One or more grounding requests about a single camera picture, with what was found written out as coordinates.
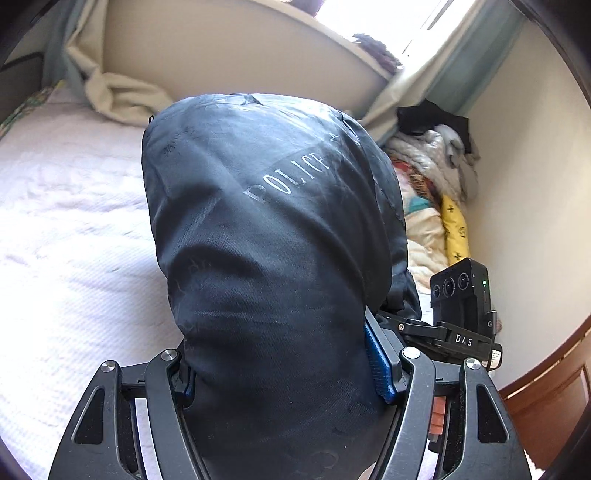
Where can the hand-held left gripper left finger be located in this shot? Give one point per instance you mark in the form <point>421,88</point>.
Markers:
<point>159,392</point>

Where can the yellow patterned pillow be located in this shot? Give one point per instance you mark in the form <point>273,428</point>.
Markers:
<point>455,230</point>

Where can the colourful floral quilt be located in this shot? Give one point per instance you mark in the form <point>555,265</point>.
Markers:
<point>413,184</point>

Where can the dark grey bed headboard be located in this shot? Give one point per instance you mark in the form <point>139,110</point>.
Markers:
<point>21,87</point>

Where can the window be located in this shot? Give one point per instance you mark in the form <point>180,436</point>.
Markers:
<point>392,23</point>

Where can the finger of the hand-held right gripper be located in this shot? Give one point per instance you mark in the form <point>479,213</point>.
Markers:
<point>415,328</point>

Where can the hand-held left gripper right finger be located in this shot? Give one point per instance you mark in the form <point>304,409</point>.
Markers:
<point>378,364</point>

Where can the brown wooden cabinet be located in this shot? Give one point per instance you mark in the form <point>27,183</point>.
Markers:
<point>545,401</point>

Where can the pile of folded blankets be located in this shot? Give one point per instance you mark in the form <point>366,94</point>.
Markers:
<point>434,143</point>

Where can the dark navy buttoned jacket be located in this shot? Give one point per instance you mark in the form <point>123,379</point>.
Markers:
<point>277,254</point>

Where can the dark knitted item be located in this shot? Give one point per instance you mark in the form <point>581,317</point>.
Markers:
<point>378,50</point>

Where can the black cloth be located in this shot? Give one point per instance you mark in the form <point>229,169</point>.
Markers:
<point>425,117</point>

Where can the white quilted bed cover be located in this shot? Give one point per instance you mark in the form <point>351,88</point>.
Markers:
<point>69,230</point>

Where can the green floral bed sheet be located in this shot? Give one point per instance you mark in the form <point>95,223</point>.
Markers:
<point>27,108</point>

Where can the cream blanket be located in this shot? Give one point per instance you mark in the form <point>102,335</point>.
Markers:
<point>429,244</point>

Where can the blue-grey curtain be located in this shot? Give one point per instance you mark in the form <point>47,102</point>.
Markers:
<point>471,60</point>
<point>60,41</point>

